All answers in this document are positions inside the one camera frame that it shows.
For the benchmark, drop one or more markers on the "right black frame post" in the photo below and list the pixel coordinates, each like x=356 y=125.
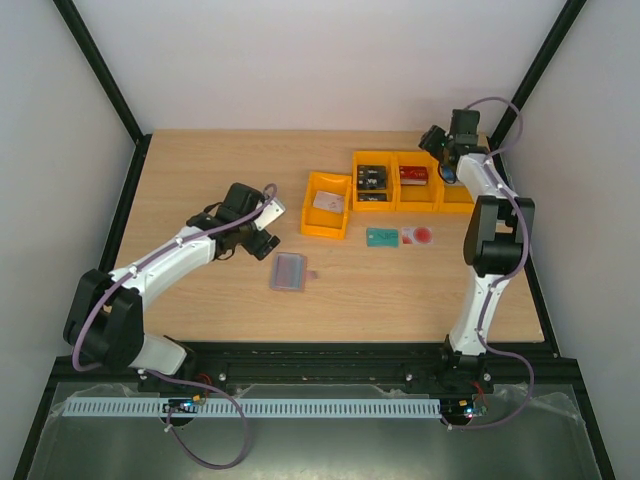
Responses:
x=545 y=54

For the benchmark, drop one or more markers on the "white slotted cable duct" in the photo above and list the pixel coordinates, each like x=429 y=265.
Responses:
x=128 y=407

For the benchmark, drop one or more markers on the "yellow bin with black cards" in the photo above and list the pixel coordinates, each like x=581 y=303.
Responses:
x=373 y=158

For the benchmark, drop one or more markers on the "red card stack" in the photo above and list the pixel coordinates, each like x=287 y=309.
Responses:
x=413 y=175

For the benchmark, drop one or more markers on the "yellow bin with red cards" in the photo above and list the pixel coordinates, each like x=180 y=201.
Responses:
x=415 y=198

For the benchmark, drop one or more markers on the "white card with red circles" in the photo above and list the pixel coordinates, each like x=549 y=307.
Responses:
x=416 y=235

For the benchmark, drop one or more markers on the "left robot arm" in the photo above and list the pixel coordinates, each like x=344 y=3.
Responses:
x=105 y=325

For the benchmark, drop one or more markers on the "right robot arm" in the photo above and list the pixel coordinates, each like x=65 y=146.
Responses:
x=495 y=249

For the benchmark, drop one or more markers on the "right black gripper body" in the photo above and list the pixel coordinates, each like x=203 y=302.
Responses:
x=432 y=138

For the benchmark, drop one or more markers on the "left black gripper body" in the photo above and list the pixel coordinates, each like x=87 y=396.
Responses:
x=260 y=247

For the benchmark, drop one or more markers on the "left black frame post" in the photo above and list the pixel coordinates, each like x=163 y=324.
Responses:
x=91 y=52

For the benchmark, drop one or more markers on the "black frame post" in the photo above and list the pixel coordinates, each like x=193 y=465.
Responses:
x=545 y=54
x=91 y=52

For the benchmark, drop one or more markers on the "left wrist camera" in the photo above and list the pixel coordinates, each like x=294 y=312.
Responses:
x=272 y=211

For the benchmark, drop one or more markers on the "yellow bin with beige cards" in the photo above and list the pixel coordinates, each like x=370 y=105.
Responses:
x=319 y=223

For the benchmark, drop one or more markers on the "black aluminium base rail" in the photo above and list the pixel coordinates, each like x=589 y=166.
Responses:
x=412 y=367

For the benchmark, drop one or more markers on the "teal card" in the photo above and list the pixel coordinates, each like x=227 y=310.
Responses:
x=382 y=238

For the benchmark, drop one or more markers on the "yellow bin with blue cards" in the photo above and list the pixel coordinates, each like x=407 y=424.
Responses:
x=452 y=196

